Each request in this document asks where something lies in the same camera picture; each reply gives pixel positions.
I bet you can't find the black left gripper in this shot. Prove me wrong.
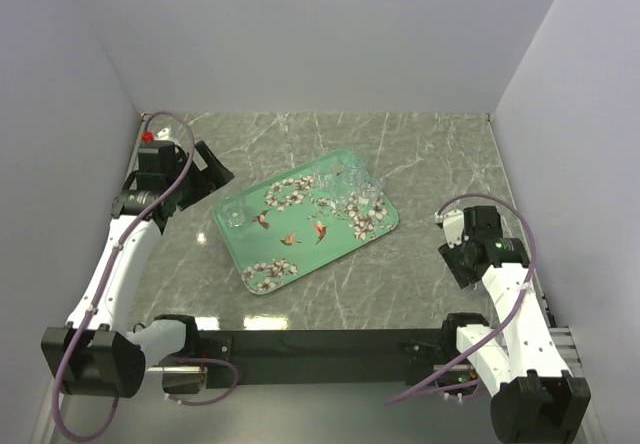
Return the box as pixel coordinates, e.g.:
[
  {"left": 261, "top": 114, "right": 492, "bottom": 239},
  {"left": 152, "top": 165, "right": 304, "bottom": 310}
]
[{"left": 167, "top": 141, "right": 233, "bottom": 211}]

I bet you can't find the clear faceted drinking glass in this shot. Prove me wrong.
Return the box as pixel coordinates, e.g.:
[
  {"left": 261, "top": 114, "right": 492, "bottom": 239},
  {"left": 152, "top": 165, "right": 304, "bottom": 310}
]
[
  {"left": 357, "top": 172, "right": 384, "bottom": 206},
  {"left": 311, "top": 160, "right": 335, "bottom": 190},
  {"left": 335, "top": 152, "right": 365, "bottom": 189},
  {"left": 222, "top": 204, "right": 247, "bottom": 228}
]

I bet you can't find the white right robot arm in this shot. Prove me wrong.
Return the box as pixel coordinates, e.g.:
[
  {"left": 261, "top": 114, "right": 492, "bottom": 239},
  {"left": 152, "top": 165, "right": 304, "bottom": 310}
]
[{"left": 438, "top": 206, "right": 591, "bottom": 443}]

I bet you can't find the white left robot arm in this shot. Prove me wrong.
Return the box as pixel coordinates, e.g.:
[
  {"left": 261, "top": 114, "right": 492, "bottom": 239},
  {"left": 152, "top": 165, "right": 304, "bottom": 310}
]
[{"left": 41, "top": 140, "right": 234, "bottom": 398}]

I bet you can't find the green floral bird tray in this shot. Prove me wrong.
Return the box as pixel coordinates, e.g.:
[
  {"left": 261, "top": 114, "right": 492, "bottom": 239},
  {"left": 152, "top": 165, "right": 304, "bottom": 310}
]
[{"left": 214, "top": 150, "right": 399, "bottom": 295}]

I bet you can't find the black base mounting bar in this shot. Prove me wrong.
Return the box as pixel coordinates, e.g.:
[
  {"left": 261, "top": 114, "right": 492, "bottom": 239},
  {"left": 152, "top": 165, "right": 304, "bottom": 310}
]
[{"left": 200, "top": 329, "right": 450, "bottom": 385}]

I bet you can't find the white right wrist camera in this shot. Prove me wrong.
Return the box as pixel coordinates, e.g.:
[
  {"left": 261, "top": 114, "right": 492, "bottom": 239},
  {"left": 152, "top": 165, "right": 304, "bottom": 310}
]
[{"left": 435, "top": 209, "right": 465, "bottom": 248}]

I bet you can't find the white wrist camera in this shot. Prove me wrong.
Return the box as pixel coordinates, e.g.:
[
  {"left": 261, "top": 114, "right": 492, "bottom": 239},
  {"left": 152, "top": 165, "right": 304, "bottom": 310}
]
[
  {"left": 140, "top": 125, "right": 180, "bottom": 147},
  {"left": 435, "top": 209, "right": 465, "bottom": 248}
]

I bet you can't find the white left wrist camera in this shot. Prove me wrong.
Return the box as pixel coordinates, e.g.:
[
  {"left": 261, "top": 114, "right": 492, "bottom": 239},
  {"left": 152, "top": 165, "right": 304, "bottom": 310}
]
[{"left": 140, "top": 125, "right": 180, "bottom": 147}]

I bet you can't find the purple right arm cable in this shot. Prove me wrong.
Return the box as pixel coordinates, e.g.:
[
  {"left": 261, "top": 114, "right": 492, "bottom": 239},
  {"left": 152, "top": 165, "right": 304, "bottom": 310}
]
[{"left": 383, "top": 193, "right": 539, "bottom": 407}]

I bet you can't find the aluminium frame rail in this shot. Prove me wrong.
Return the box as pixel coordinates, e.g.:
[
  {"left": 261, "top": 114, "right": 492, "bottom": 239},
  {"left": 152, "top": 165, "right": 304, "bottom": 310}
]
[{"left": 540, "top": 294, "right": 582, "bottom": 368}]

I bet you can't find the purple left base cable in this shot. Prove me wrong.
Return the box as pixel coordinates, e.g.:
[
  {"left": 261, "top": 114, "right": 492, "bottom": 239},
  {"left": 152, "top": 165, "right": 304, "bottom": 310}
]
[{"left": 164, "top": 358, "right": 242, "bottom": 408}]

